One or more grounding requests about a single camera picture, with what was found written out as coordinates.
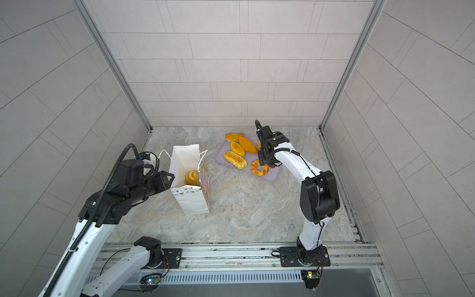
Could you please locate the white cartoon paper bag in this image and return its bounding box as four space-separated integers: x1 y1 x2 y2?
160 144 210 216

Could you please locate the left circuit board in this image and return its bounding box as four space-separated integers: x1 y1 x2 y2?
140 273 163 286

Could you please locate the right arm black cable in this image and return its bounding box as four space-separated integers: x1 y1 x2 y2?
254 119 327 257

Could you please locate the right circuit board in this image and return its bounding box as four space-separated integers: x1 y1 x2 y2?
301 271 322 290

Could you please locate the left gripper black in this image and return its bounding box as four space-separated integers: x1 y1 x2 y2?
127 170 178 205

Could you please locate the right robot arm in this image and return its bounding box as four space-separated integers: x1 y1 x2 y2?
255 120 340 267

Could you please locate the orange flat bread top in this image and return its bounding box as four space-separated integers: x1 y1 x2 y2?
225 133 244 142

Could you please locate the yellow ridged long bread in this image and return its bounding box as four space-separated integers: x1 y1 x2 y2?
223 151 247 170

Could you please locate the striped round bun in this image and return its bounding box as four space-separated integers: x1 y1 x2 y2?
186 170 200 181

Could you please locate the lilac plastic tray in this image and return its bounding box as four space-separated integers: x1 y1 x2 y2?
215 132 280 182

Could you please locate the ring shaped donut bread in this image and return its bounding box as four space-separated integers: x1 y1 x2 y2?
250 159 270 177

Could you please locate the aluminium mounting rail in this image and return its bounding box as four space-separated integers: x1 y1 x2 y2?
90 242 385 273

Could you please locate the yellow orange oval bread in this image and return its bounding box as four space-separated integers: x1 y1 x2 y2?
230 141 246 157

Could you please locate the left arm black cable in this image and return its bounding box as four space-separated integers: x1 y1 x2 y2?
42 143 160 297

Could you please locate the orange pointed oval bread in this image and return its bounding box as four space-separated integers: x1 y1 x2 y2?
239 136 257 154

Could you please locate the circuit board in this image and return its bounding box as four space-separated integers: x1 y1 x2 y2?
140 273 163 286
301 271 322 290

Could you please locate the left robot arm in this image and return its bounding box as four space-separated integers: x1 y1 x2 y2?
39 159 174 297

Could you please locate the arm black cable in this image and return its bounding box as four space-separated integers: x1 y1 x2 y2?
42 143 160 297
254 119 327 257

